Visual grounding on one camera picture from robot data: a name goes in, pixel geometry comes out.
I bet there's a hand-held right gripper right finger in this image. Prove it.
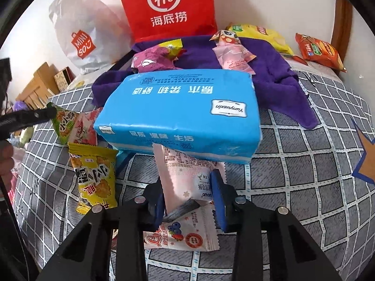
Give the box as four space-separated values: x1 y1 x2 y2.
210 169 343 281

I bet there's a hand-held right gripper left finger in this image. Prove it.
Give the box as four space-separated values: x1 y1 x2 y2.
35 178 166 281

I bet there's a yellow snack packet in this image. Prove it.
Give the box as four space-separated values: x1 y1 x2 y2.
68 142 119 215

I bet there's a pale pink snack packet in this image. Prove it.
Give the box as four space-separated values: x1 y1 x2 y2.
152 143 226 215

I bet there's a purple cloth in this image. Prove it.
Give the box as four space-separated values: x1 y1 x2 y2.
92 37 320 131

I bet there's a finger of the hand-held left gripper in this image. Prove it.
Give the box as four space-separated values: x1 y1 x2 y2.
0 107 57 132

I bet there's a red and pink snack packet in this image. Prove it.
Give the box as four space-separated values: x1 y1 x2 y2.
69 107 104 147

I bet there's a printed cardboard box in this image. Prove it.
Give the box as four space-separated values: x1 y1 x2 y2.
53 67 77 92

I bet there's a brown wooden door frame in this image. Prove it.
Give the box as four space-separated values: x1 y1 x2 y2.
331 0 353 50

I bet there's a yellow chip bag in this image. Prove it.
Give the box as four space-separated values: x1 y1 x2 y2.
227 23 294 55

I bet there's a white plastic bag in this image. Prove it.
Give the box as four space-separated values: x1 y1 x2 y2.
48 0 134 75

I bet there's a grey checked blanket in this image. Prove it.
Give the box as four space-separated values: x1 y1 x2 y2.
12 79 375 281

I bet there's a blue tissue pack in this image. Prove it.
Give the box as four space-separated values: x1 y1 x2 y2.
94 69 263 165

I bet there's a panda print snack packet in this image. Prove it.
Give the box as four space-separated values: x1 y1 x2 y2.
209 29 239 46

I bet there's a magenta snack packet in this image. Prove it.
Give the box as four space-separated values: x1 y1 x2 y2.
130 46 184 74

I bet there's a white berry print packet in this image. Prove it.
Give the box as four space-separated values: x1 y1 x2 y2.
143 203 220 252

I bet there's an orange chip bag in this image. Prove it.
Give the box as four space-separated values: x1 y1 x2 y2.
294 33 348 73

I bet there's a red paper bag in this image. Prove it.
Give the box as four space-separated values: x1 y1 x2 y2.
114 0 219 43

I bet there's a green snack packet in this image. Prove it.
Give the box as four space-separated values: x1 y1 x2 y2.
47 102 77 145

